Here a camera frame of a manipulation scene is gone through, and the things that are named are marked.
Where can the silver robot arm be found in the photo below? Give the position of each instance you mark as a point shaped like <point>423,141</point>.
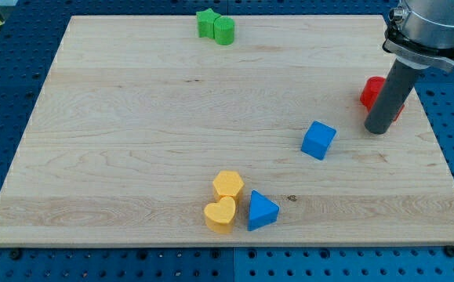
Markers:
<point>421,33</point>

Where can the blue cube block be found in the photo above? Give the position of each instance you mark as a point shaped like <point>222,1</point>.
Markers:
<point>317,140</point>

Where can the green star block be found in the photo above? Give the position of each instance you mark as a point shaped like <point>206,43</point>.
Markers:
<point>205,23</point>

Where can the red star block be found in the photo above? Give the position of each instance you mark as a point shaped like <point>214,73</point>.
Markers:
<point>371,90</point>

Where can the yellow hexagon block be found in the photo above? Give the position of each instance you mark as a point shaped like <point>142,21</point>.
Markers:
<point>228,184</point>

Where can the yellow heart block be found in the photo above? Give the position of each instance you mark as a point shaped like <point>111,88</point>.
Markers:
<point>219,216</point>

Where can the blue triangle block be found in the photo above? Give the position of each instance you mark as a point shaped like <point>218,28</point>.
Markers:
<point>262,211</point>

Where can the wooden board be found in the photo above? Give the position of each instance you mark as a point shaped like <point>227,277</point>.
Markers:
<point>138,115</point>

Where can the green cylinder block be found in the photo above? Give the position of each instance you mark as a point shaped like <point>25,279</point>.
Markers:
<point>224,30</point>

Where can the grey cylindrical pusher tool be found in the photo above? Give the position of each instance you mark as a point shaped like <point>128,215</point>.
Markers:
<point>396,89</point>

